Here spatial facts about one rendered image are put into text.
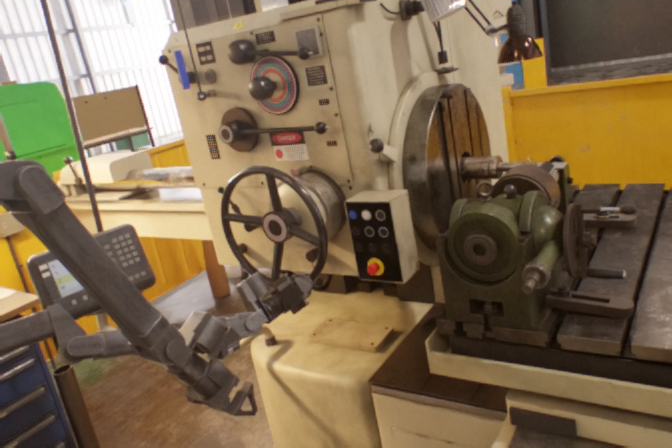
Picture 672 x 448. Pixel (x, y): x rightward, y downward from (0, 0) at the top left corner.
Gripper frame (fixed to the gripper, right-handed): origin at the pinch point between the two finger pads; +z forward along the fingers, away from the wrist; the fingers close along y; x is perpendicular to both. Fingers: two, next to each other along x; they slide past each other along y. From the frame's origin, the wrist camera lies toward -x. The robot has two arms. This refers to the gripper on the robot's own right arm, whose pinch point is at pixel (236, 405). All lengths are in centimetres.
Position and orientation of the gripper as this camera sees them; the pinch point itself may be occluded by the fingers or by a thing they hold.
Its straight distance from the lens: 127.8
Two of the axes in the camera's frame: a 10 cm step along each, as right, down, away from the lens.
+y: -8.2, 0.0, 5.7
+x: -3.8, 7.5, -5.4
